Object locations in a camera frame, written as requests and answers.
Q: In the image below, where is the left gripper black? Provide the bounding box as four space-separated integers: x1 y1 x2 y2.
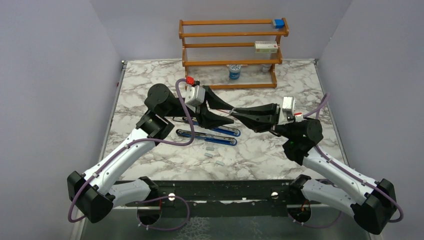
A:
163 86 235 129

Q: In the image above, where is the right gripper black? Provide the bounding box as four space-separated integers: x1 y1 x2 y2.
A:
231 102 296 140

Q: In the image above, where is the blue stapler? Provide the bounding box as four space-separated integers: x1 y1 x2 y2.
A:
172 117 241 146

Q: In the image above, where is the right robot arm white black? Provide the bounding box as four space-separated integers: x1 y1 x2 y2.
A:
230 103 401 235

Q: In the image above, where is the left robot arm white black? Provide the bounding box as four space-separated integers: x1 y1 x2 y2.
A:
67 78 233 223

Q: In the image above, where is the blue white cup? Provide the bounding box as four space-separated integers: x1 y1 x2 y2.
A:
228 64 242 80

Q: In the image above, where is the white small jar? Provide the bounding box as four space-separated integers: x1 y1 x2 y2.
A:
261 64 272 73

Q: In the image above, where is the orange wooden shelf rack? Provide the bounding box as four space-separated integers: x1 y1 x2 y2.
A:
178 17 290 90

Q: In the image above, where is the white green carton box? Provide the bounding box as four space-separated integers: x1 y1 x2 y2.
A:
254 41 279 54

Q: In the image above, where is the blue box on top shelf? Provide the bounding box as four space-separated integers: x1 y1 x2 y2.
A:
272 19 286 29

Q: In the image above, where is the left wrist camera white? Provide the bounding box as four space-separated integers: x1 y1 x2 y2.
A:
184 85 206 107

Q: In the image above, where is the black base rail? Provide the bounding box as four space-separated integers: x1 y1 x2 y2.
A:
124 179 322 220

